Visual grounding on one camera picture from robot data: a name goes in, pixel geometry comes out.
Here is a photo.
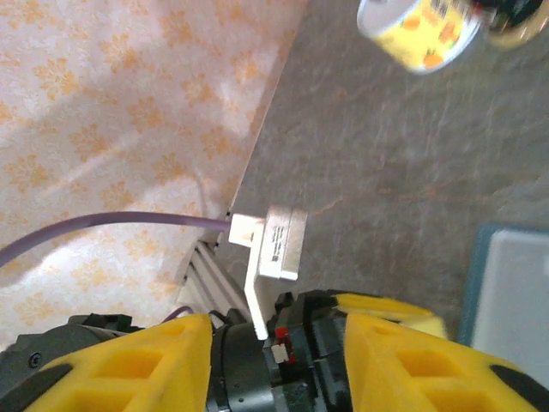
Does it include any teal card holder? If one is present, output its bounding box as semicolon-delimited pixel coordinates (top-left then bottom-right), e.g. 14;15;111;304
457;221;549;374

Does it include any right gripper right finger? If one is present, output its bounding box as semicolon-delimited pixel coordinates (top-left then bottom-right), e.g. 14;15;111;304
345;316;549;412

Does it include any yellow printed tin can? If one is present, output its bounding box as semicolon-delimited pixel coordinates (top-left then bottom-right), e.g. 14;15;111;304
356;0;484;76

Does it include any dark spice bottle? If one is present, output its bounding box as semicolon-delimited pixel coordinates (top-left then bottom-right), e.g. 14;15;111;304
469;0;549;49

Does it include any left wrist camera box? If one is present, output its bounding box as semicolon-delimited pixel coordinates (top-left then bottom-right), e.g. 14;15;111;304
229;205;310;340

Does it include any aluminium side rail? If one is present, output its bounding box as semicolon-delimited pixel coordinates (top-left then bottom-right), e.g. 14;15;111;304
178;239;254;318

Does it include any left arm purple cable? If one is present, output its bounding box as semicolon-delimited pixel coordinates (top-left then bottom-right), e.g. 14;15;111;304
0;212;232;270

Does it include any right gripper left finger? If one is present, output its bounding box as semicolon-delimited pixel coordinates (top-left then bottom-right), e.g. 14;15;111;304
0;312;214;412

